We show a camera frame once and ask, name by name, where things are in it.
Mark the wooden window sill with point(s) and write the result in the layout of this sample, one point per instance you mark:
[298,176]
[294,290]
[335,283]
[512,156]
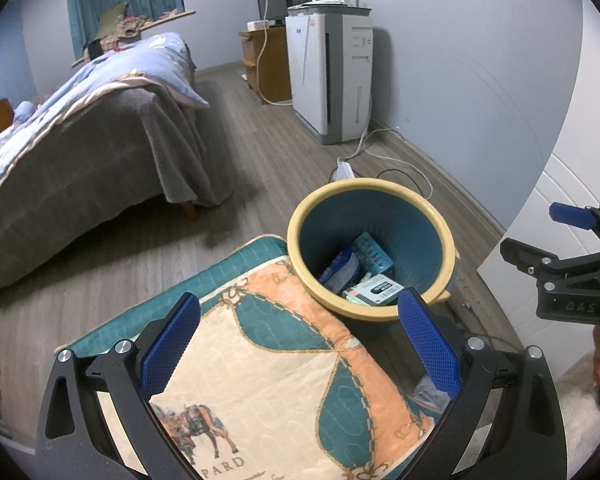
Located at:
[177,14]

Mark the crumpled clear plastic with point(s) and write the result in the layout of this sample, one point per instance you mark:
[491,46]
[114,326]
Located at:
[430,392]

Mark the teal waste bin yellow rim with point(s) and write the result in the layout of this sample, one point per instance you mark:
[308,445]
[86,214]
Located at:
[380,215]

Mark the white power strip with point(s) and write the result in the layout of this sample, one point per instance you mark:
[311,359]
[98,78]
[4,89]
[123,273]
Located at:
[345,170]

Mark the white air purifier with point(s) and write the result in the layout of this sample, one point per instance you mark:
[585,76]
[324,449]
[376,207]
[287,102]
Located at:
[325,70]

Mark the pale fluffy cloth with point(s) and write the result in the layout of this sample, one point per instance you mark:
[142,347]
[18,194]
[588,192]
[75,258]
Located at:
[575,400]

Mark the teal blister pack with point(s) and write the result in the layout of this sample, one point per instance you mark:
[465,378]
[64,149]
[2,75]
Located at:
[375,252]

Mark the blue printed quilt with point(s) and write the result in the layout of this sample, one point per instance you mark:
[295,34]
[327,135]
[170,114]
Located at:
[105,70]

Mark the blue pillow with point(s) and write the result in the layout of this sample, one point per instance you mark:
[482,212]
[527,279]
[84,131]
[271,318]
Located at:
[22,111]

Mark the white panel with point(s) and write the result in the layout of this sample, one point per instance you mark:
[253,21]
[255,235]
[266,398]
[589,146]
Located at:
[530,220]

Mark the small black bag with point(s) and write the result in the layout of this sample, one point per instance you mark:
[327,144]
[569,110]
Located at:
[95,49]

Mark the blue white box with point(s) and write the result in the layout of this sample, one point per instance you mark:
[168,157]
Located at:
[342,272]

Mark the white medicine box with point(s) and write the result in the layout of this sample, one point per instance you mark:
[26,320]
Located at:
[375,292]

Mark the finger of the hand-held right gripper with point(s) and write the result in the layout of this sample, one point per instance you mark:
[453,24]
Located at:
[530,257]
[572,214]

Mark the white flat box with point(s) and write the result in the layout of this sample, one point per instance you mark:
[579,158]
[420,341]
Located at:
[260,25]

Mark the olive cushion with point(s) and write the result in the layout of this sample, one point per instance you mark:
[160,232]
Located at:
[112,17]

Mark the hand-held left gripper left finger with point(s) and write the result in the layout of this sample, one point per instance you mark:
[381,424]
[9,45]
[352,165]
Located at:
[172,345]

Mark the patterned teal orange mat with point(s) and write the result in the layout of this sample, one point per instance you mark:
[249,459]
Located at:
[260,360]

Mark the checked cloth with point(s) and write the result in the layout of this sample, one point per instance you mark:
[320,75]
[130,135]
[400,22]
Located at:
[130,30]

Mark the wooden cabinet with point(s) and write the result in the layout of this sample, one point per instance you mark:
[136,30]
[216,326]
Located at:
[275,65]

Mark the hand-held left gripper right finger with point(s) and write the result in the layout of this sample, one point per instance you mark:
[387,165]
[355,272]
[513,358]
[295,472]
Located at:
[427,345]

